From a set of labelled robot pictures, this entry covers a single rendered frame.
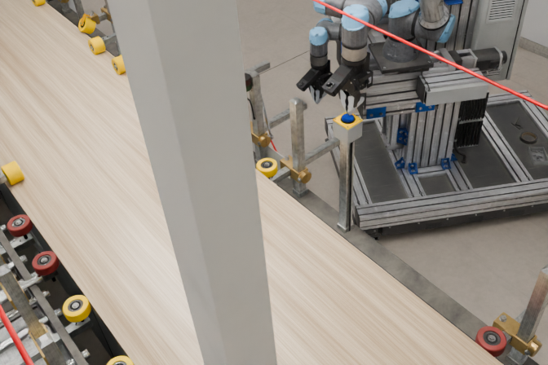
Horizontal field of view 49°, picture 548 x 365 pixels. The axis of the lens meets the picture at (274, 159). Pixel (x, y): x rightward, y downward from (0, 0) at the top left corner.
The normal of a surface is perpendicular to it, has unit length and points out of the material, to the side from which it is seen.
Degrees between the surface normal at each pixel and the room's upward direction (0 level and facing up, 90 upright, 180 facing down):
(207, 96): 90
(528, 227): 0
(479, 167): 0
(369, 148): 0
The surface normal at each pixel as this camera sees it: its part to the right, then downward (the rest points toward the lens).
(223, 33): 0.63, 0.48
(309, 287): -0.07, -0.75
